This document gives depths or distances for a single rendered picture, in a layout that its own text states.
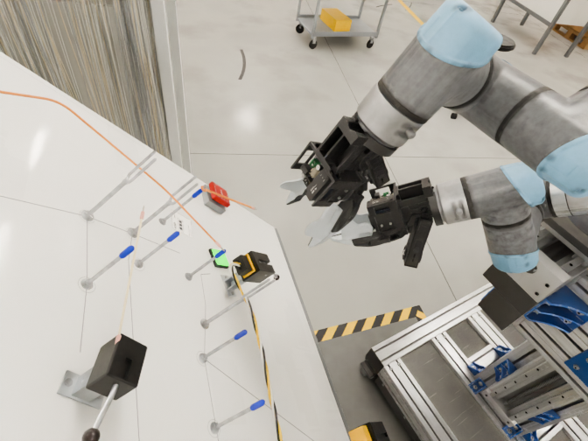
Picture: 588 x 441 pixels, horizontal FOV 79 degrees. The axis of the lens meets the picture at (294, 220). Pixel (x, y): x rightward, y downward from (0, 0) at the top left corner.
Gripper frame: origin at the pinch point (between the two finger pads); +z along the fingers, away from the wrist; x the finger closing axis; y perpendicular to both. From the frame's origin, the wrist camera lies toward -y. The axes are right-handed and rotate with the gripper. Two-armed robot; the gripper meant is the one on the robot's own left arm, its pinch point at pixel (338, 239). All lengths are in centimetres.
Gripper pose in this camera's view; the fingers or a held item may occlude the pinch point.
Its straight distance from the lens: 73.3
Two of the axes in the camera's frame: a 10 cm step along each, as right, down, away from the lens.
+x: -2.3, 5.3, -8.2
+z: -8.8, 2.4, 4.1
